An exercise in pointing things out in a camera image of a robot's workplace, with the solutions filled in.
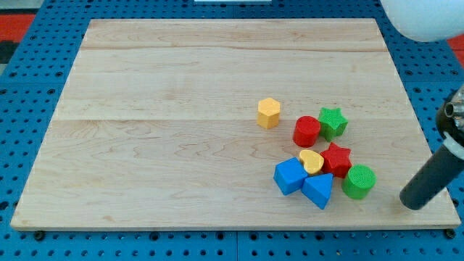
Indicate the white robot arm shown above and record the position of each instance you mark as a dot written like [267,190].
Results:
[425,20]

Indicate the yellow hexagon block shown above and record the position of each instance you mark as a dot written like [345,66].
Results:
[268,113]

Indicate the yellow heart block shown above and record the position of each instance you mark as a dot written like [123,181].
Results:
[311,161]

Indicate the wooden board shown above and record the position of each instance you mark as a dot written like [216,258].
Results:
[156,129]

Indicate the blue cube block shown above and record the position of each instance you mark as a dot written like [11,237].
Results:
[289,176]

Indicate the red cylinder block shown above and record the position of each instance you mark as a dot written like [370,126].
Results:
[306,131]

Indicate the green star block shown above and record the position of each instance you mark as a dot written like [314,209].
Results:
[332,123]

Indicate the blue triangle block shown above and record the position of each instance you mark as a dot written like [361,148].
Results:
[318,189]

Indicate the red star block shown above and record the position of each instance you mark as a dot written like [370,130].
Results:
[336,160]

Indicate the green cylinder block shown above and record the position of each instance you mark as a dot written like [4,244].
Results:
[358,182]

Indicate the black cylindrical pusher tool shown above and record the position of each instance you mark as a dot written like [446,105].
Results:
[446,163]

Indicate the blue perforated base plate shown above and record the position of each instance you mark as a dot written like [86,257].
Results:
[35,75]

